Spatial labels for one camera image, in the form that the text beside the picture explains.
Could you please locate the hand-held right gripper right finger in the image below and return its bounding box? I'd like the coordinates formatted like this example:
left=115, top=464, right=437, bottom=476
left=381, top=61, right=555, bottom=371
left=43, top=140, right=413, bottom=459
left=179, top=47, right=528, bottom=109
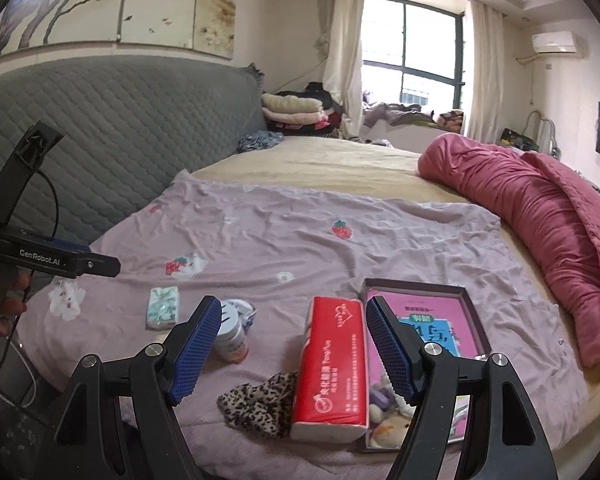
left=365, top=295, right=556, bottom=480

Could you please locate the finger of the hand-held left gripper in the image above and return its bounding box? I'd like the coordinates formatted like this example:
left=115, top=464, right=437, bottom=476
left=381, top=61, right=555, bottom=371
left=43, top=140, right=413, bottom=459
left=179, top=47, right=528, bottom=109
left=75, top=254, right=122, bottom=279

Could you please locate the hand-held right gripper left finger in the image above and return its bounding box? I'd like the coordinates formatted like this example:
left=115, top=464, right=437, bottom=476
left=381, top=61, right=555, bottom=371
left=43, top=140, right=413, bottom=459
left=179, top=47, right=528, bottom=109
left=55, top=295, right=224, bottom=480

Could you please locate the white plastic bottle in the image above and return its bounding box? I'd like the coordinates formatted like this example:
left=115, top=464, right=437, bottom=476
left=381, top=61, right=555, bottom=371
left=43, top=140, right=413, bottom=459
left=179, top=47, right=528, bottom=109
left=214, top=305, right=249, bottom=363

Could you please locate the cream plush bear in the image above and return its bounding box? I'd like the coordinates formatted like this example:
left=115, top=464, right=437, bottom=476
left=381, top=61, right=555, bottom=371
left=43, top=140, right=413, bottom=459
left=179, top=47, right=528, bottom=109
left=370, top=382, right=406, bottom=423

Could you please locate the red tissue pack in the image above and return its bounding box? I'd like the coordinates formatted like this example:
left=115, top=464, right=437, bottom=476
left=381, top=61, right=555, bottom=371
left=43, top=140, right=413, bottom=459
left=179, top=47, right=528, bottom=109
left=290, top=296, right=370, bottom=443

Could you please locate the dark brown box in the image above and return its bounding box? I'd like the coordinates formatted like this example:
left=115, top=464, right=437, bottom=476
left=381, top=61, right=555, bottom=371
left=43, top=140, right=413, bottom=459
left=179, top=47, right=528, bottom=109
left=360, top=277, right=493, bottom=453

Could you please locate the tan round plush ball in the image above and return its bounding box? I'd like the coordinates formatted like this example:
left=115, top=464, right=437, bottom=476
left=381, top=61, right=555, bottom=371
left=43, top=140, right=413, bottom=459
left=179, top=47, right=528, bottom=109
left=374, top=417, right=414, bottom=449

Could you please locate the person's left hand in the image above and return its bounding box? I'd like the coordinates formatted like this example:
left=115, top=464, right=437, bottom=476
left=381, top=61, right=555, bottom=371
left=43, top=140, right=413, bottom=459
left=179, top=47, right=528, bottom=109
left=0, top=271, right=32, bottom=339

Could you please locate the pink printed book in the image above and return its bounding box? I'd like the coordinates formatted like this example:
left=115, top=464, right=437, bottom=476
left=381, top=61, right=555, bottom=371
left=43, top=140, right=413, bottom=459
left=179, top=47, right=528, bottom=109
left=367, top=289, right=482, bottom=443

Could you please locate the green white tissue pack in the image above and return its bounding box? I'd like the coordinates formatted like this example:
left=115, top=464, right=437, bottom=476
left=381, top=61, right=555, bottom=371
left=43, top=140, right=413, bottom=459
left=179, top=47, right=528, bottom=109
left=146, top=287, right=180, bottom=330

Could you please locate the leopard print scrunchie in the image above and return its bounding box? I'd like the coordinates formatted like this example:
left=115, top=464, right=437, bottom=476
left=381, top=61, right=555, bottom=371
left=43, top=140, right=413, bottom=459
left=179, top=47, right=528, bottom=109
left=217, top=371, right=301, bottom=438

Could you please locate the purple strawberry print blanket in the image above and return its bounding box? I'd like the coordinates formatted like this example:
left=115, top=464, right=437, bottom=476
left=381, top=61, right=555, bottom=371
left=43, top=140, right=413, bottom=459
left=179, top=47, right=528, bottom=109
left=25, top=167, right=590, bottom=480

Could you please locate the grey quilted headboard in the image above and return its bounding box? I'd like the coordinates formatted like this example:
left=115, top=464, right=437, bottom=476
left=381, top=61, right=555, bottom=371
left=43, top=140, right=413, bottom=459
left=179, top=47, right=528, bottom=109
left=0, top=55, right=269, bottom=281

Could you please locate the yellow bed sheet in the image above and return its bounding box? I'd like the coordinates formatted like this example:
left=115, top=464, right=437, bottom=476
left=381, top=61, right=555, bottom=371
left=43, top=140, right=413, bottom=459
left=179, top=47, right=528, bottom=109
left=190, top=135, right=600, bottom=451

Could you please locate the pink quilt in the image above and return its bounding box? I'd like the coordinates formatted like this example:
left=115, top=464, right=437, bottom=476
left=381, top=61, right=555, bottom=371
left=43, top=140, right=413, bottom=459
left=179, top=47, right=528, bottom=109
left=417, top=132, right=600, bottom=367

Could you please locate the blue patterned cloth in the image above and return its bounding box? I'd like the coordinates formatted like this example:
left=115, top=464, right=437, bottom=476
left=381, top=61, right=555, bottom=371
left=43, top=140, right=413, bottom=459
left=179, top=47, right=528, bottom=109
left=237, top=131, right=285, bottom=154

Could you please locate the white window bench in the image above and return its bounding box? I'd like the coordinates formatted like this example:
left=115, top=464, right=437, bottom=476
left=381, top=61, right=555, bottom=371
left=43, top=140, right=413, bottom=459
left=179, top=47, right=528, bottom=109
left=359, top=121, right=457, bottom=154

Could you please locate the grey clothes pile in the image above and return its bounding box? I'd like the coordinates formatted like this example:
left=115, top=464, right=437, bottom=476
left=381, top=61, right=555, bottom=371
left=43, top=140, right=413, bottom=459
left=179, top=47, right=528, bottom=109
left=362, top=101, right=438, bottom=128

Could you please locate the patterned cushion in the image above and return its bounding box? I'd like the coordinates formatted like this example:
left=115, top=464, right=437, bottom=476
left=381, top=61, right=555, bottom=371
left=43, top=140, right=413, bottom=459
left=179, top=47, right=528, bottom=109
left=437, top=110, right=465, bottom=132

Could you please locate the folded pink cloth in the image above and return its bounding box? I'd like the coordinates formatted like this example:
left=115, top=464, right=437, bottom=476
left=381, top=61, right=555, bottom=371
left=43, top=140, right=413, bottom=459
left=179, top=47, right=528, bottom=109
left=265, top=110, right=331, bottom=129

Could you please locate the folded cream blanket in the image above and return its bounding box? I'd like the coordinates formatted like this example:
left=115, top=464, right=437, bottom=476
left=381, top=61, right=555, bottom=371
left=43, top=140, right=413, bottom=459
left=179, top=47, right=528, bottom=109
left=261, top=92, right=324, bottom=117

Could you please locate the dark clothes pile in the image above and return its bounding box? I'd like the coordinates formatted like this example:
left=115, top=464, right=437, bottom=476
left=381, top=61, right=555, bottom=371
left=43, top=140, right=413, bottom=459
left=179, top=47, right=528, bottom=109
left=279, top=81, right=349, bottom=137

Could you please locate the white metal rack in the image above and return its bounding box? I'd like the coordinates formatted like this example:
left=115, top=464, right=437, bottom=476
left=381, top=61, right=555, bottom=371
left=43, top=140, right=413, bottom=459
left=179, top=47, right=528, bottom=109
left=522, top=110, right=559, bottom=154

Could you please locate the cream curtain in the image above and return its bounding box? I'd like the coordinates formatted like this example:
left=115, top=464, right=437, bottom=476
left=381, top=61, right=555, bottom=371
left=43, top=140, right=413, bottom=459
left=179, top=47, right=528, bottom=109
left=321, top=0, right=367, bottom=137
left=464, top=0, right=504, bottom=144

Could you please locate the window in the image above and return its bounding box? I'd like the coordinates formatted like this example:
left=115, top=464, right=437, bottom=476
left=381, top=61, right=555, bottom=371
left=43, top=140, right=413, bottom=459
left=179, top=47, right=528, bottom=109
left=362, top=0, right=467, bottom=112

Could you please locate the white air conditioner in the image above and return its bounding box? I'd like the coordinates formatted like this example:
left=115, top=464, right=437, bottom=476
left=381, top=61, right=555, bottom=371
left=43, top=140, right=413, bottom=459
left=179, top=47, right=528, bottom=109
left=530, top=31, right=579, bottom=56

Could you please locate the black cable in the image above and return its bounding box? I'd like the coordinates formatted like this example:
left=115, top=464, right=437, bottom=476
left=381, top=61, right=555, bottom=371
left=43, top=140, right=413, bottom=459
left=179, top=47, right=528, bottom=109
left=30, top=167, right=62, bottom=247

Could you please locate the white cable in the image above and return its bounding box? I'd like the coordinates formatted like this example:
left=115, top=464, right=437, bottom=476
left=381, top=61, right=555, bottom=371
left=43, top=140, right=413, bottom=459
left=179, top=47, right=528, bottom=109
left=0, top=342, right=38, bottom=408

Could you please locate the blossom tree wall panel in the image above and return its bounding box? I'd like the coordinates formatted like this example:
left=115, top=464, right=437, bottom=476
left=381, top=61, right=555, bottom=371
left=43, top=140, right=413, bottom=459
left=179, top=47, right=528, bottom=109
left=117, top=0, right=202, bottom=51
left=190, top=0, right=239, bottom=61
left=0, top=0, right=132, bottom=58

